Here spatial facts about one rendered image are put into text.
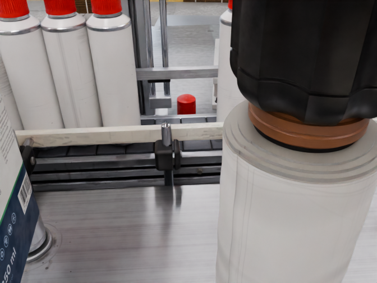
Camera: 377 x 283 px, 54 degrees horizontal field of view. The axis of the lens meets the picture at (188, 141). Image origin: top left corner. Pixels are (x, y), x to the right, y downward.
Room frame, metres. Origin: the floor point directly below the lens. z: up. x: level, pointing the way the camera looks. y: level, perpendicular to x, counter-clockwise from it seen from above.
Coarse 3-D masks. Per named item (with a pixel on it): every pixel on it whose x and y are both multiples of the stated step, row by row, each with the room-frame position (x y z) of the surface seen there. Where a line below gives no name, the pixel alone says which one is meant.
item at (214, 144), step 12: (144, 120) 0.48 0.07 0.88; (156, 120) 0.48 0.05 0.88; (168, 120) 0.48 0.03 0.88; (192, 120) 0.48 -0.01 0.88; (204, 120) 0.48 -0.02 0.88; (216, 120) 0.48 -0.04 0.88; (96, 144) 0.42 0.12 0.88; (108, 144) 0.42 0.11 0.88; (132, 144) 0.42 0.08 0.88; (144, 144) 0.41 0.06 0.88; (180, 144) 0.41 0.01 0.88; (192, 144) 0.41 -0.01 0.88; (204, 144) 0.41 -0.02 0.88; (216, 144) 0.41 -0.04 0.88; (36, 156) 0.39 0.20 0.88; (48, 156) 0.39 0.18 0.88; (60, 156) 0.39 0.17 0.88; (72, 156) 0.39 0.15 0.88
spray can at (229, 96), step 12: (228, 0) 0.45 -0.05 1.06; (228, 12) 0.44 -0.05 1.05; (228, 24) 0.43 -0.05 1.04; (228, 36) 0.43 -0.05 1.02; (228, 48) 0.43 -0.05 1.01; (228, 60) 0.42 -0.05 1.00; (228, 72) 0.42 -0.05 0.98; (228, 84) 0.42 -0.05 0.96; (228, 96) 0.42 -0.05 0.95; (240, 96) 0.42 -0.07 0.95; (228, 108) 0.42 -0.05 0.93
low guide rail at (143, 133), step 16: (80, 128) 0.40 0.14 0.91; (96, 128) 0.40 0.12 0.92; (112, 128) 0.40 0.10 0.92; (128, 128) 0.40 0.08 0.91; (144, 128) 0.40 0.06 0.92; (160, 128) 0.40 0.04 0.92; (176, 128) 0.40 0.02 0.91; (192, 128) 0.40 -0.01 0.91; (208, 128) 0.40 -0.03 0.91; (48, 144) 0.39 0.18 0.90; (64, 144) 0.39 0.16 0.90; (80, 144) 0.39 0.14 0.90
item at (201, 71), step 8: (136, 72) 0.47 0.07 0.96; (144, 72) 0.47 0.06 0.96; (152, 72) 0.47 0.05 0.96; (160, 72) 0.47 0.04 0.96; (168, 72) 0.47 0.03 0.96; (176, 72) 0.47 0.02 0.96; (184, 72) 0.47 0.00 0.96; (192, 72) 0.48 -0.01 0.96; (200, 72) 0.48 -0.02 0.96; (208, 72) 0.48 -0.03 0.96; (216, 72) 0.48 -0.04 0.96
